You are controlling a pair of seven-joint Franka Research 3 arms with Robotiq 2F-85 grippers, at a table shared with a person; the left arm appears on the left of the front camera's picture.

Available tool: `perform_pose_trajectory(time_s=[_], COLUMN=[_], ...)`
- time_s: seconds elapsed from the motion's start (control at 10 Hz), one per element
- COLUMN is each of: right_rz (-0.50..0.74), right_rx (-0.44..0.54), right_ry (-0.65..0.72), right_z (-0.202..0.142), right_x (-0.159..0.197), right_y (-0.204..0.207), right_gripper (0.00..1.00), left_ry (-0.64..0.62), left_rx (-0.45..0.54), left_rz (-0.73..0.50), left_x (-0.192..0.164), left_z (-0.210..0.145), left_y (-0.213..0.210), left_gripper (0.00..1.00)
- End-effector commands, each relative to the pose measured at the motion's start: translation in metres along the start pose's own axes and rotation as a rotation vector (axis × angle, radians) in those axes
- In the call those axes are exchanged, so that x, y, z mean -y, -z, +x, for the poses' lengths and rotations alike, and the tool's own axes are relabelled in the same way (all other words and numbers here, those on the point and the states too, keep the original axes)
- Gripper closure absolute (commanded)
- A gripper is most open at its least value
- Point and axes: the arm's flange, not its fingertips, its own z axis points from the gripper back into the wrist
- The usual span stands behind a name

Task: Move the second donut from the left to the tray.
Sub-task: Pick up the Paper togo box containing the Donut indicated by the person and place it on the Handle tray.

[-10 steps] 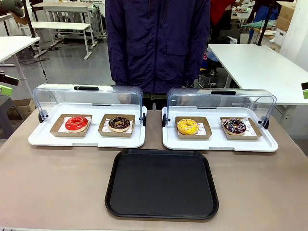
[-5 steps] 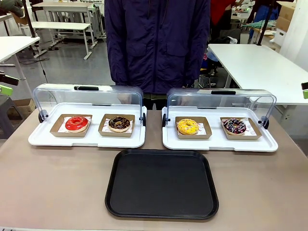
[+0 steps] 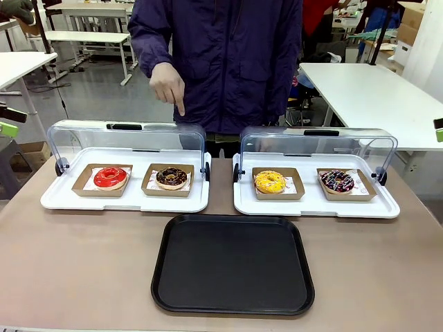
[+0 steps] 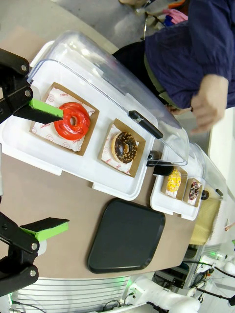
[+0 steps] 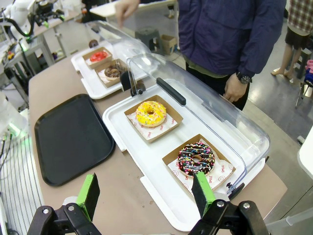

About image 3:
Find white long table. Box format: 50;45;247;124
44;1;136;32

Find yellow glazed donut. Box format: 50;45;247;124
254;169;287;194

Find red glazed donut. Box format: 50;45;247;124
93;167;128;192

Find person's left forearm navy sleeve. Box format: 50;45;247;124
265;51;302;126

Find clear display case lid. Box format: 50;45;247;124
233;125;399;186
46;120;212;183

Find person's navy jacket torso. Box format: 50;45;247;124
127;0;305;134

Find large white table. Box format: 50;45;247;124
298;62;443;163

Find black stand pole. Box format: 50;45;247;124
33;0;53;55
369;0;396;66

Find person in red top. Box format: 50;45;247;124
302;0;344;39

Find white bench table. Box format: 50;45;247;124
44;30;134;86

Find person's dark trousers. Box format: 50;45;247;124
204;130;243;160

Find person's right hand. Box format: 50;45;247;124
149;64;186;117

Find black plastic serving tray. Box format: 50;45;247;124
150;213;316;315

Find stacked cardboard boxes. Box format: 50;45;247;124
393;1;427;67

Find small white table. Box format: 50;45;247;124
0;51;59;125

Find person's right forearm navy sleeve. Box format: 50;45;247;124
129;29;174;80

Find chocolate nut-sprinkled donut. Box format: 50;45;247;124
155;167;188;190

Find brown cardboard donut box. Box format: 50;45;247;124
316;167;377;203
251;167;305;201
71;163;134;198
141;163;195;198

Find white display case base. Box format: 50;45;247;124
40;147;211;214
233;151;401;219

